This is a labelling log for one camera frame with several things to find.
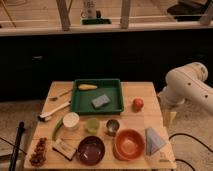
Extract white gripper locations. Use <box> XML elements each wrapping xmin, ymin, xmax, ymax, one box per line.
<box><xmin>157</xmin><ymin>88</ymin><xmax>185</xmax><ymax>128</ymax></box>

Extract red apple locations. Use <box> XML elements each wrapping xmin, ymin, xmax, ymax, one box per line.
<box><xmin>132</xmin><ymin>98</ymin><xmax>144</xmax><ymax>111</ymax></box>

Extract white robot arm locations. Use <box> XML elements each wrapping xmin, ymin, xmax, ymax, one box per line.
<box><xmin>157</xmin><ymin>62</ymin><xmax>213</xmax><ymax>127</ymax></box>

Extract small metal cup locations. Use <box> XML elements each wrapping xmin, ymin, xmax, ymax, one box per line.
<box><xmin>106</xmin><ymin>119</ymin><xmax>120</xmax><ymax>136</ymax></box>

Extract green plastic cup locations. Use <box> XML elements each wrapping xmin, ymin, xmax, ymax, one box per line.
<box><xmin>85</xmin><ymin>118</ymin><xmax>100</xmax><ymax>134</ymax></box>

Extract blue grey folded cloth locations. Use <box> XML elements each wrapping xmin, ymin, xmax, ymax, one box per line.
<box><xmin>145</xmin><ymin>127</ymin><xmax>166</xmax><ymax>156</ymax></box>

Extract orange bowl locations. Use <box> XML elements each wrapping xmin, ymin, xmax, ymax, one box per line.
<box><xmin>113</xmin><ymin>129</ymin><xmax>145</xmax><ymax>161</ymax></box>

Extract grey blue sponge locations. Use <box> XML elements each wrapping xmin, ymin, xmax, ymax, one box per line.
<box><xmin>91</xmin><ymin>94</ymin><xmax>110</xmax><ymax>109</ymax></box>

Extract dark purple bowl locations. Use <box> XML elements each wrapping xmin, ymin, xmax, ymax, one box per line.
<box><xmin>77</xmin><ymin>136</ymin><xmax>105</xmax><ymax>166</ymax></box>

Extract green plastic tray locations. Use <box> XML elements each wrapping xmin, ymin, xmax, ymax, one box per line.
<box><xmin>70</xmin><ymin>79</ymin><xmax>124</xmax><ymax>115</ymax></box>

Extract yellow corn cob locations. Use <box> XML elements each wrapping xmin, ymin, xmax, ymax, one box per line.
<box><xmin>78</xmin><ymin>84</ymin><xmax>98</xmax><ymax>91</ymax></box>

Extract white lidded container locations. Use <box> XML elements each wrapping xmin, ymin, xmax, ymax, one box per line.
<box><xmin>63</xmin><ymin>112</ymin><xmax>80</xmax><ymax>130</ymax></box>

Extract green chili pepper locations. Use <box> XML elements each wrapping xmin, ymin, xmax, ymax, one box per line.
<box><xmin>52</xmin><ymin>117</ymin><xmax>63</xmax><ymax>141</ymax></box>

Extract white bottle on green base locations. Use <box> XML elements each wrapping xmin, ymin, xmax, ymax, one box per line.
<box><xmin>81</xmin><ymin>0</ymin><xmax>111</xmax><ymax>25</ymax></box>

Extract brown dried fruit cluster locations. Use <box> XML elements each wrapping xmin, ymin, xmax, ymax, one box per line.
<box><xmin>30</xmin><ymin>138</ymin><xmax>46</xmax><ymax>167</ymax></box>

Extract black pole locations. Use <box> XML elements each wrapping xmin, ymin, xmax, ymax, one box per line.
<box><xmin>9</xmin><ymin>122</ymin><xmax>25</xmax><ymax>171</ymax></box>

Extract black cable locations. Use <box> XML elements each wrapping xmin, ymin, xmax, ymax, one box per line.
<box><xmin>168</xmin><ymin>132</ymin><xmax>213</xmax><ymax>171</ymax></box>

